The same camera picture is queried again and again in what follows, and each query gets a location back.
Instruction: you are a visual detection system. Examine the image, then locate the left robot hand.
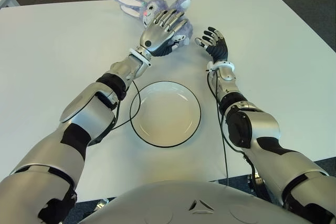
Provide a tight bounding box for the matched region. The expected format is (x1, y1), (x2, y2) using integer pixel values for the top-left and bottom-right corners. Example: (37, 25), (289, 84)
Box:
(138, 8), (188, 57)

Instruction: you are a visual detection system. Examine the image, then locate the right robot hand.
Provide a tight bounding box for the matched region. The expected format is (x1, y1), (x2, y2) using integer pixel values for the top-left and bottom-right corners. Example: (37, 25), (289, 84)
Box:
(194, 26), (229, 65)

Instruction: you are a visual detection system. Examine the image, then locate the purple plush bunny doll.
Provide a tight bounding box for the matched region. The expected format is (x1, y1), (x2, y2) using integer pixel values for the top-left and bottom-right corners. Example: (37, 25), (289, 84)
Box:
(112, 0), (194, 48)

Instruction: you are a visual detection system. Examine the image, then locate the white plate black rim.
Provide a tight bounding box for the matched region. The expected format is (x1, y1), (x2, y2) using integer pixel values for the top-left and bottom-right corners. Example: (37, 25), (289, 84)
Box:
(130, 81), (202, 148)

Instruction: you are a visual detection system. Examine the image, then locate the silver robot torso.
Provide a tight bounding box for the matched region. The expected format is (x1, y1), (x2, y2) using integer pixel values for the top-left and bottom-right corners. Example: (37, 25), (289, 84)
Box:
(78, 180), (310, 224)

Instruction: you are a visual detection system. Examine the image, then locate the metal table foot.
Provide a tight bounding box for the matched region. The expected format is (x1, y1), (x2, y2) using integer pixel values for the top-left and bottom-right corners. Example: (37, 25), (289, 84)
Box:
(96, 198), (110, 210)

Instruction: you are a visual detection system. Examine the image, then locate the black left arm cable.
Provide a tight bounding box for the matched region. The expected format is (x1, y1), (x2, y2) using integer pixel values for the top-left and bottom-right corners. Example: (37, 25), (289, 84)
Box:
(111, 79), (142, 132)

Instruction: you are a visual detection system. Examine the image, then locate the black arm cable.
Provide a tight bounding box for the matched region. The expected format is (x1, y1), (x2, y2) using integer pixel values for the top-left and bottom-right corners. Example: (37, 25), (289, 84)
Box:
(207, 71), (244, 187)
(111, 79), (142, 132)

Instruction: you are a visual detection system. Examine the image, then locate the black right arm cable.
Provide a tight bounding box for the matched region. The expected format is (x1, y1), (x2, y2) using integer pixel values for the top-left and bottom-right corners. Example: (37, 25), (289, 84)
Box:
(207, 71), (244, 187)

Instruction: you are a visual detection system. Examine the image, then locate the black metal stand frame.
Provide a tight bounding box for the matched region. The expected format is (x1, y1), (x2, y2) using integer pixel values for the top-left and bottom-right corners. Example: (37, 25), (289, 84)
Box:
(246, 173), (266, 197)

